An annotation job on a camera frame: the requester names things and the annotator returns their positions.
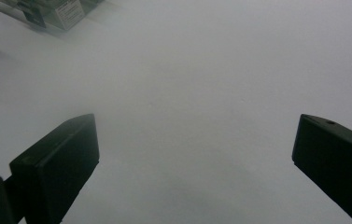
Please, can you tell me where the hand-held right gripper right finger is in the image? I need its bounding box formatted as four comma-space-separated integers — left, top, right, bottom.
291, 113, 352, 224

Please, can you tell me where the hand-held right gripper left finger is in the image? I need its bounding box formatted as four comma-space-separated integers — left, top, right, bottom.
8, 113, 101, 224

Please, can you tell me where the clear grey compartment box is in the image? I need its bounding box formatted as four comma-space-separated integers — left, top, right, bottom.
0, 0, 106, 33

